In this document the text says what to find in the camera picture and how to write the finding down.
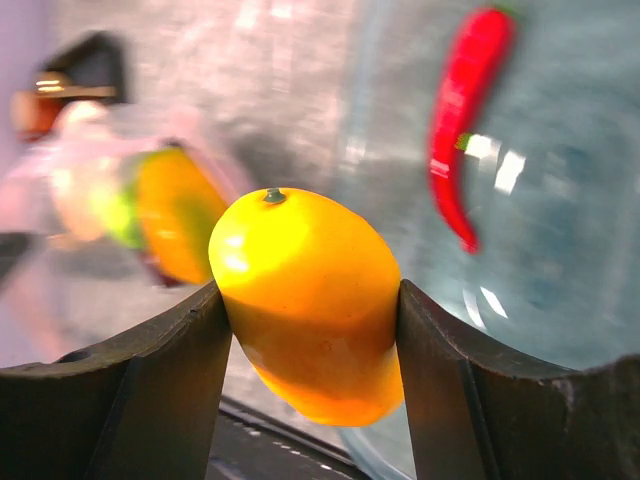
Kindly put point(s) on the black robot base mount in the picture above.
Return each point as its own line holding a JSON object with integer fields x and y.
{"x": 250, "y": 445}

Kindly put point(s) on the yellow orange mango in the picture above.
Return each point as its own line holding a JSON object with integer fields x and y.
{"x": 311, "y": 292}

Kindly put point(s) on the black rectangular tray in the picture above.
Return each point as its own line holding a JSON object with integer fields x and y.
{"x": 98, "y": 59}

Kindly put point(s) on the small orange cup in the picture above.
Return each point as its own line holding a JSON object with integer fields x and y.
{"x": 33, "y": 115}

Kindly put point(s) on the gold spoon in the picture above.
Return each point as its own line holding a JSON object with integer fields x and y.
{"x": 54, "y": 84}

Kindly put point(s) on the orange green mango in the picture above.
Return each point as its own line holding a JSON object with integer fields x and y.
{"x": 165, "y": 207}

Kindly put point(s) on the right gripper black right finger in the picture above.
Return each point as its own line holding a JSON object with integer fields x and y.
{"x": 478, "y": 409}

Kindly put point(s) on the clear zip top bag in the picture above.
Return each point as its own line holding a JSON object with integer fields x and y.
{"x": 73, "y": 285}

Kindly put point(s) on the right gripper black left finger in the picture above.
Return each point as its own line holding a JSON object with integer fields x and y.
{"x": 140, "y": 405}

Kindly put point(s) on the red chili pepper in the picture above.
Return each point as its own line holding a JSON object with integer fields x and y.
{"x": 476, "y": 55}

